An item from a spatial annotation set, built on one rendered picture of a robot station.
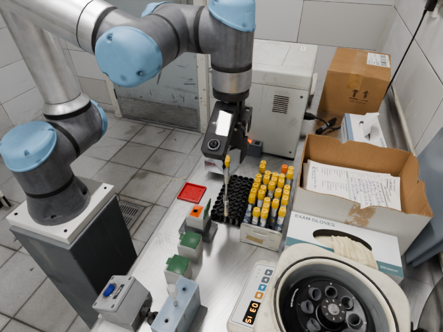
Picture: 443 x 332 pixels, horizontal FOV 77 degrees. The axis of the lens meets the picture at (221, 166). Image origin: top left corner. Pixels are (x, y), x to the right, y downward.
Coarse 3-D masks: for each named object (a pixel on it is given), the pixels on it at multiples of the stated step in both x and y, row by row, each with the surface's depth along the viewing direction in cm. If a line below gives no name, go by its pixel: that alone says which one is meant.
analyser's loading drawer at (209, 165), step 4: (228, 148) 93; (228, 152) 88; (204, 160) 86; (208, 160) 86; (212, 160) 89; (204, 164) 87; (208, 164) 86; (212, 164) 86; (208, 168) 88; (212, 168) 87; (216, 168) 86; (216, 172) 88; (220, 172) 87
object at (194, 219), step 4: (192, 208) 69; (196, 208) 69; (200, 208) 69; (204, 208) 69; (188, 212) 69; (192, 212) 68; (196, 212) 68; (200, 212) 68; (208, 212) 70; (188, 216) 68; (192, 216) 67; (196, 216) 67; (200, 216) 67; (208, 216) 71; (188, 220) 69; (192, 220) 68; (196, 220) 68; (200, 220) 67; (204, 220) 68; (188, 224) 70; (192, 224) 69; (196, 224) 69; (200, 224) 68; (204, 224) 69; (196, 228) 70; (200, 228) 69
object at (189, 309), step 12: (180, 276) 53; (180, 288) 52; (192, 288) 52; (168, 300) 50; (180, 300) 50; (192, 300) 52; (168, 312) 48; (180, 312) 48; (192, 312) 54; (204, 312) 57; (156, 324) 47; (168, 324) 47; (180, 324) 48; (192, 324) 55
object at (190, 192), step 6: (186, 186) 86; (192, 186) 86; (198, 186) 85; (204, 186) 85; (180, 192) 83; (186, 192) 84; (192, 192) 84; (198, 192) 84; (180, 198) 81; (186, 198) 81; (192, 198) 82; (198, 198) 82
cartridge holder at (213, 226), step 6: (186, 222) 74; (210, 222) 73; (180, 228) 72; (186, 228) 70; (192, 228) 70; (204, 228) 70; (210, 228) 72; (216, 228) 73; (204, 234) 69; (210, 234) 71; (204, 240) 71; (210, 240) 70
